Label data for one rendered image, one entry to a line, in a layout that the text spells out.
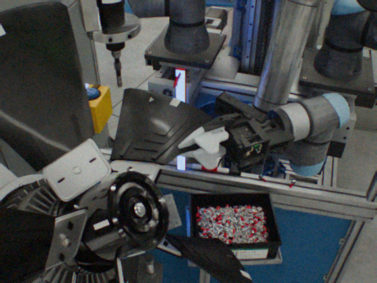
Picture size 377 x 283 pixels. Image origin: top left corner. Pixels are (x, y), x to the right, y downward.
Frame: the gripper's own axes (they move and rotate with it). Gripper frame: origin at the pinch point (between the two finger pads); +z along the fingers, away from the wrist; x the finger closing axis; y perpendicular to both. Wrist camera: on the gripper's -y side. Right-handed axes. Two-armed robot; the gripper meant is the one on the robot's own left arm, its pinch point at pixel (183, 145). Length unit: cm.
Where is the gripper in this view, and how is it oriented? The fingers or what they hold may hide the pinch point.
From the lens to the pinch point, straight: 75.5
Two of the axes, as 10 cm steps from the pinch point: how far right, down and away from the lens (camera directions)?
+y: 4.0, 6.8, -6.2
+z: -9.2, 2.6, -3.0
